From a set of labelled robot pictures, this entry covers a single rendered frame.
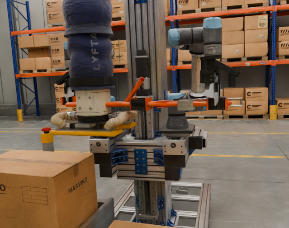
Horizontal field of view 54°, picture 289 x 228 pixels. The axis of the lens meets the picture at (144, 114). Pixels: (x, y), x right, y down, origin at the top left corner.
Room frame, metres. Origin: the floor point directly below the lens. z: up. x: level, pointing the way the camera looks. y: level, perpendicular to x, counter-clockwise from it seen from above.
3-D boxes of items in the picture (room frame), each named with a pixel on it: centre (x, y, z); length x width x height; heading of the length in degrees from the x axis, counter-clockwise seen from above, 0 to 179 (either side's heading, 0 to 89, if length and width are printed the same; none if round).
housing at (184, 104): (1.27, -0.19, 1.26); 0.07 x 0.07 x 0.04; 71
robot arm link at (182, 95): (1.90, -0.23, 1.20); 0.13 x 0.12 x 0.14; 86
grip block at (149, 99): (1.34, 0.01, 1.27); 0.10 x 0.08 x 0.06; 161
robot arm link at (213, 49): (1.24, -0.30, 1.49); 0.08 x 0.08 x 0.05
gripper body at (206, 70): (1.24, -0.30, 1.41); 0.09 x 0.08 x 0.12; 70
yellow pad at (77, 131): (1.33, 0.28, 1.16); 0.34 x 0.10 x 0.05; 71
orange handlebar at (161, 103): (1.47, 0.02, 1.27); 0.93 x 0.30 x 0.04; 71
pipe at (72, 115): (1.42, 0.25, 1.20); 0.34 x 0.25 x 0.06; 71
